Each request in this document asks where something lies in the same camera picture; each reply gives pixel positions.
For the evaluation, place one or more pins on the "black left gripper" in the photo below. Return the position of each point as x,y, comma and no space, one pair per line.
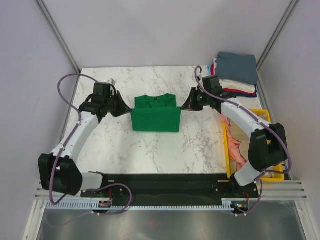
123,108

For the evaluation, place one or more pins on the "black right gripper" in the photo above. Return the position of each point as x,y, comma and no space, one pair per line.
190,104

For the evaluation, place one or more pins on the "green t shirt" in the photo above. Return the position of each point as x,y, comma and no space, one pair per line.
156,114

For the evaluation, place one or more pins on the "beige t shirt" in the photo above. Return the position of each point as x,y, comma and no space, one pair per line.
241,136

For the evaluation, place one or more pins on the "pink t shirt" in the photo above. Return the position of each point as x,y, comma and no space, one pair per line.
233,145

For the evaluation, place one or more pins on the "yellow plastic bin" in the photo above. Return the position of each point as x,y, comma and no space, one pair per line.
269,176

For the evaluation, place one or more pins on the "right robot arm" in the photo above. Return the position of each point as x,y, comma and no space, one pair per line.
267,142

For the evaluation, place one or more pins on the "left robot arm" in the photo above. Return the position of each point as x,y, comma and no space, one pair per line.
58,170

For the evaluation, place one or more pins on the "folded light blue t shirt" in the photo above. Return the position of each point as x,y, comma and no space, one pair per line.
209,68

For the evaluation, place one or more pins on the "folded cream t shirt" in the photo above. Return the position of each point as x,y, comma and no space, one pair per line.
236,72

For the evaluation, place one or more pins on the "folded red t shirt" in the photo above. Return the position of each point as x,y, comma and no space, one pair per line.
235,78

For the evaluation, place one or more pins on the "folded navy t shirt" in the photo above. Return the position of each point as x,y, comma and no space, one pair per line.
245,95

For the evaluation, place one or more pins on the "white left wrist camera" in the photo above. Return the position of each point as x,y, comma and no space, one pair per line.
111,81

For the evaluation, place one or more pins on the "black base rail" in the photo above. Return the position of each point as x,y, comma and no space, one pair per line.
171,189

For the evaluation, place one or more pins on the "white slotted cable duct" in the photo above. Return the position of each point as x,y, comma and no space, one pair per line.
99,205

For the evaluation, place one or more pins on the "left aluminium frame post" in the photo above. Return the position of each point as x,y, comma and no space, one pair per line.
57,34

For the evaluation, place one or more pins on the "aluminium frame post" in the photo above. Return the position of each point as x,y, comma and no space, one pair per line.
57,34
277,32

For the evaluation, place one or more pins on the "aluminium extrusion rail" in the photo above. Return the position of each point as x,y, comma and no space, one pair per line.
287,190

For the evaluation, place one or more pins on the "right aluminium frame post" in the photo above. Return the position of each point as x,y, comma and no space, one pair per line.
277,32

